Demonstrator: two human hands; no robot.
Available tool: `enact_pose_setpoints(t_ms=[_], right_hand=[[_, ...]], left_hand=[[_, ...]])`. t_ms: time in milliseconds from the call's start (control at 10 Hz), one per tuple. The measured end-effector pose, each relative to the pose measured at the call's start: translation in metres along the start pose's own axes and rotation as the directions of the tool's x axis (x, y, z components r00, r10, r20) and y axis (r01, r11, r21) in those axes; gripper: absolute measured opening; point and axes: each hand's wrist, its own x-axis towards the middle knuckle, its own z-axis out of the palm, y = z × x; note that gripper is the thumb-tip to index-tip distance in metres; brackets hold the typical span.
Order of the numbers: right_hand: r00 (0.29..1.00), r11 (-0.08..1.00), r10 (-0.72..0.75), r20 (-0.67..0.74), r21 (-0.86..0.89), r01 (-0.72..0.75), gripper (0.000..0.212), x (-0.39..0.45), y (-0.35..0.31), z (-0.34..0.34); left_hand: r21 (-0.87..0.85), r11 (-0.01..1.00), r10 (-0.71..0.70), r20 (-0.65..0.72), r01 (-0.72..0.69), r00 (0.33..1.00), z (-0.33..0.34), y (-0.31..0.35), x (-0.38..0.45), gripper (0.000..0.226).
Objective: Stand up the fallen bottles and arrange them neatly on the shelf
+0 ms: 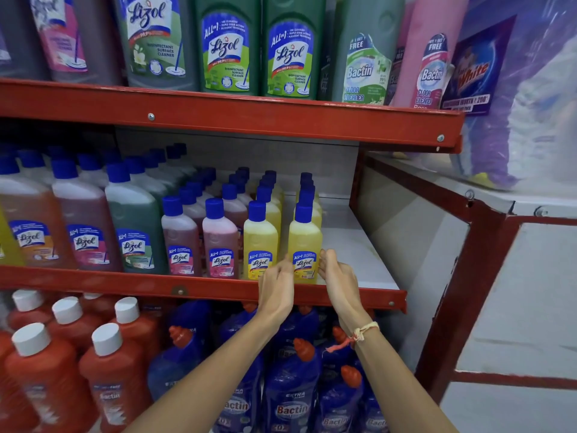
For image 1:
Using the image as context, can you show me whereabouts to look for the pink floor cleaner bottle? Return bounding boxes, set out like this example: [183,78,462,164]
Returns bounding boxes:
[391,0,470,109]

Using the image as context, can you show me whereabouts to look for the red and white side rack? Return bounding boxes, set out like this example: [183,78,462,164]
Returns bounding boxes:
[351,150,577,433]

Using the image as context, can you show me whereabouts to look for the rows of large blue-capped bottles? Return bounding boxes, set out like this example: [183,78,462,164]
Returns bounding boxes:
[0,142,200,274]

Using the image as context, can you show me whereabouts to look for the large grey pink-label bottle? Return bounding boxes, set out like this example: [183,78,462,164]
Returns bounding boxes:
[26,0,123,85]

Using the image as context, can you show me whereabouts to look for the teal floor cleaner bottle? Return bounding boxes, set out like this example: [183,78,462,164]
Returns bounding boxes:
[331,0,406,107]

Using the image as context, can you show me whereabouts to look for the person's right forearm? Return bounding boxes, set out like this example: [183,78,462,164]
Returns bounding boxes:
[343,321,459,433]

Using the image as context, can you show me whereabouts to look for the large dark lavender bottle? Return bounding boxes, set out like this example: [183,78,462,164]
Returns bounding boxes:
[0,0,51,81]

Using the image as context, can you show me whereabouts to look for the large yellow cleaner bottle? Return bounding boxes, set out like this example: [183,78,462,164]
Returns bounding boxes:
[0,206,26,267]

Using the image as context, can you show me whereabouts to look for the rows of small yellow bottles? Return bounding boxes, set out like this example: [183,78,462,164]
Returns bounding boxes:
[243,169,323,281]

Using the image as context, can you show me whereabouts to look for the purple detergent pack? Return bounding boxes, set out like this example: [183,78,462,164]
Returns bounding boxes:
[439,15,517,117]

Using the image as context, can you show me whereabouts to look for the large clear plastic bag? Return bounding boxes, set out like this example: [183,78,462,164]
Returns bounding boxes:
[450,0,577,192]

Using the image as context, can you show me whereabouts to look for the group of red white-capped bottles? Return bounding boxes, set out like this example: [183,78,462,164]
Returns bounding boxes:
[0,288,164,433]

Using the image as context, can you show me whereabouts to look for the cream and red thread bracelet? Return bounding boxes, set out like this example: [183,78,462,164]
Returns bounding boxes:
[322,322,380,355]

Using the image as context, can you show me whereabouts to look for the dark floor cleaner bottle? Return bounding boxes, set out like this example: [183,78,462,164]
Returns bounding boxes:
[384,45,406,107]

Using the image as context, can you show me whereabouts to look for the person's left hand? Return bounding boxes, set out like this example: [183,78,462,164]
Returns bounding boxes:
[257,254,296,326]

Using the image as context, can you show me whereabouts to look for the person's left forearm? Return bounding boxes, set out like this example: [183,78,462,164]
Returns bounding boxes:
[121,311,291,433]

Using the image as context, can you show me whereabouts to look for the group of blue red-capped bottles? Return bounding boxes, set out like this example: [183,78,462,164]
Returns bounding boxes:
[147,301,390,433]

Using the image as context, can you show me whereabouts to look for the large grey-green cleaner bottle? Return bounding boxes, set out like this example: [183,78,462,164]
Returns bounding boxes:
[112,0,200,92]

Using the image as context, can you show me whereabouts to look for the rows of small pink bottles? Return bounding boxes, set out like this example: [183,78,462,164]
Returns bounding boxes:
[161,166,251,280]

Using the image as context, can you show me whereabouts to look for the yellow blue-capped cleaner bottle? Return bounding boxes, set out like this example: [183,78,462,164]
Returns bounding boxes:
[288,202,323,285]

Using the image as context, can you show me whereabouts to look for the person's right hand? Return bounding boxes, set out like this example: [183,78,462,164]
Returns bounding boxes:
[318,249,375,337]

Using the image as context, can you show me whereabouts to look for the large bright green cleaner bottle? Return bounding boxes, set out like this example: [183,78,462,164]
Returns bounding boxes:
[261,0,328,101]
[194,0,263,96]

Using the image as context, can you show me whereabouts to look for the red metal shelf rack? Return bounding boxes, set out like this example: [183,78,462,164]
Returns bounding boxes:
[0,78,466,314]

